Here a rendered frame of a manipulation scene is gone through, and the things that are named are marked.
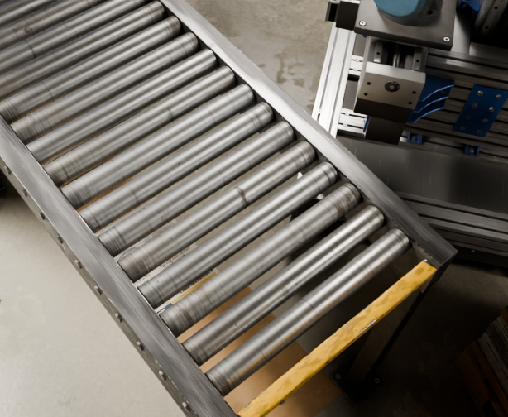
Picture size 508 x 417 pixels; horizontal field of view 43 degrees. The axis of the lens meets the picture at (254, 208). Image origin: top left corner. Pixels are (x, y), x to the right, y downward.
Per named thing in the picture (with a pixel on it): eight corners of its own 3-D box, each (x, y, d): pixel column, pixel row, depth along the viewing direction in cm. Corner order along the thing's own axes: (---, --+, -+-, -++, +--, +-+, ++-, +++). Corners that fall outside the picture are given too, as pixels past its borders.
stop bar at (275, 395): (436, 275, 115) (439, 270, 113) (248, 433, 99) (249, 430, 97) (423, 262, 116) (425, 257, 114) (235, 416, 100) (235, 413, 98)
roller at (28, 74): (171, 22, 153) (170, 5, 148) (-11, 114, 135) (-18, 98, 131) (159, 11, 154) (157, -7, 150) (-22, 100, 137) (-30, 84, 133)
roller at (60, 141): (222, 70, 145) (222, 55, 141) (35, 174, 128) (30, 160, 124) (208, 58, 147) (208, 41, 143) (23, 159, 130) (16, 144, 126)
